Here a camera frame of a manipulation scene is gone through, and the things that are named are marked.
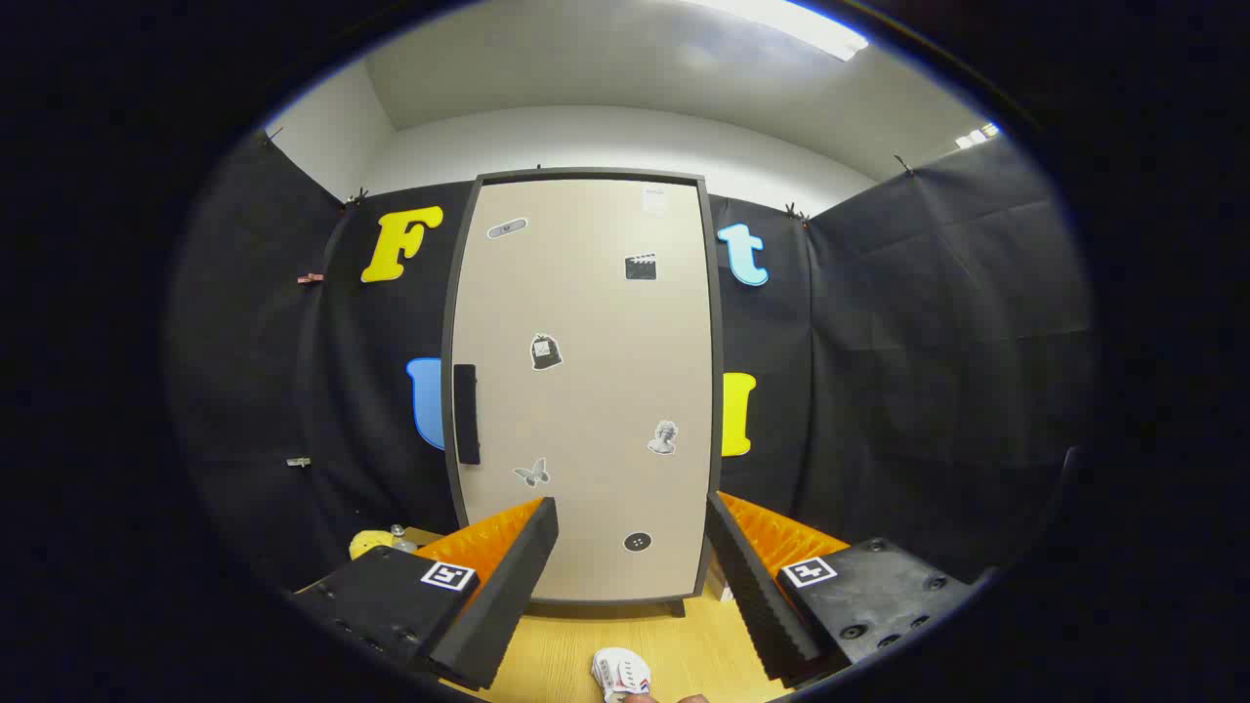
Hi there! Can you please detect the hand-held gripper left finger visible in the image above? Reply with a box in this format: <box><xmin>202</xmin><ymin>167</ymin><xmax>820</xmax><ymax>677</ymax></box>
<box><xmin>293</xmin><ymin>496</ymin><xmax>560</xmax><ymax>692</ymax></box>

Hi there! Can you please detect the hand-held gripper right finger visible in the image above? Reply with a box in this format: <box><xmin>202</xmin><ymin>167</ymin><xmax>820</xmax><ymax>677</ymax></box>
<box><xmin>705</xmin><ymin>490</ymin><xmax>978</xmax><ymax>686</ymax></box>

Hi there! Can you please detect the white shoe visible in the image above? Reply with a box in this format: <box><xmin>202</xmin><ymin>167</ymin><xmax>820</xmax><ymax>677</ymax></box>
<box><xmin>592</xmin><ymin>647</ymin><xmax>653</xmax><ymax>703</ymax></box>

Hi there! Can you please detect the grey shoe cabinet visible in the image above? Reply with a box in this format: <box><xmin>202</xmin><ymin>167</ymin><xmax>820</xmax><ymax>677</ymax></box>
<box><xmin>441</xmin><ymin>168</ymin><xmax>726</xmax><ymax>618</ymax></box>

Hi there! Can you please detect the black backdrop cloth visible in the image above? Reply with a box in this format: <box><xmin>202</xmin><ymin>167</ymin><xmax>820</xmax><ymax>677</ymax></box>
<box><xmin>166</xmin><ymin>132</ymin><xmax>1095</xmax><ymax>597</ymax></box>

